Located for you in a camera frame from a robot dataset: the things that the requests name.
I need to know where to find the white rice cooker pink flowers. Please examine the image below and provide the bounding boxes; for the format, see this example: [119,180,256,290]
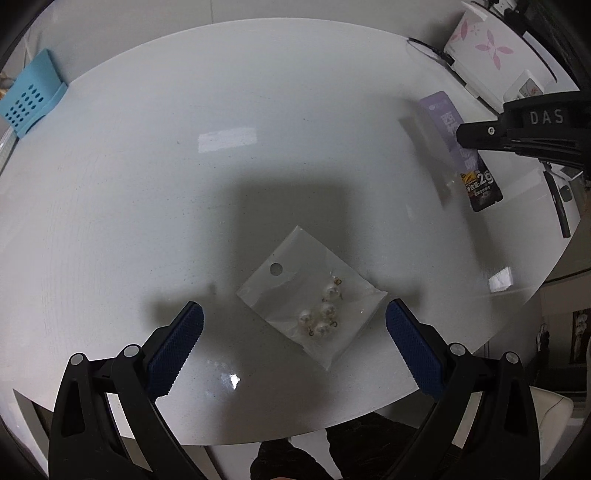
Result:
[443,7,562,114]

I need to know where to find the person's left leg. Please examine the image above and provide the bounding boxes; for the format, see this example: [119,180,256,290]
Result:
[249,438,334,480]

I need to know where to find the blue perforated utensil holder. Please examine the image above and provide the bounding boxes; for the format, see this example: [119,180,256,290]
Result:
[0,48,70,139]

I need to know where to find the person's right leg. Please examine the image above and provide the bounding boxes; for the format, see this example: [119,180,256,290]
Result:
[325,412,437,480]

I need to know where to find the black power cable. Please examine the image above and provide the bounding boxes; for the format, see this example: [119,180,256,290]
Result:
[407,37,456,66]

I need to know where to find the clear bag with pearl beads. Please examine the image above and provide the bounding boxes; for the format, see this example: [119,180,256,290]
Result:
[235,225,389,371]

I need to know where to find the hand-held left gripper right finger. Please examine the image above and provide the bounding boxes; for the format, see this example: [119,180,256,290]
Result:
[385,299,541,480]

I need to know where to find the white chair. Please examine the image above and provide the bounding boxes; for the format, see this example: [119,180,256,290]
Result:
[529,385,574,468]

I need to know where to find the framed picture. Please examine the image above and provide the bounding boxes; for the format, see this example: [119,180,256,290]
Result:
[570,308,591,366]

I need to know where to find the purple black sachet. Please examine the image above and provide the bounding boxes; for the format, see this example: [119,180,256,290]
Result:
[419,91,503,213]

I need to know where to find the black remote control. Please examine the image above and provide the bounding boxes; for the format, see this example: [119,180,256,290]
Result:
[542,161,574,239]

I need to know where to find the person's leg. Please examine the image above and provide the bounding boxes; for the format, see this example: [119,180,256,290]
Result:
[325,412,437,480]
[249,438,334,480]

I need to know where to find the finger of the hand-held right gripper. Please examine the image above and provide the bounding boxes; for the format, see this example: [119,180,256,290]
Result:
[455,117,591,162]
[540,159,591,179]

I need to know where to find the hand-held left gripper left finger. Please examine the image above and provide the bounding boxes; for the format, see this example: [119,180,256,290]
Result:
[48,301,205,480]

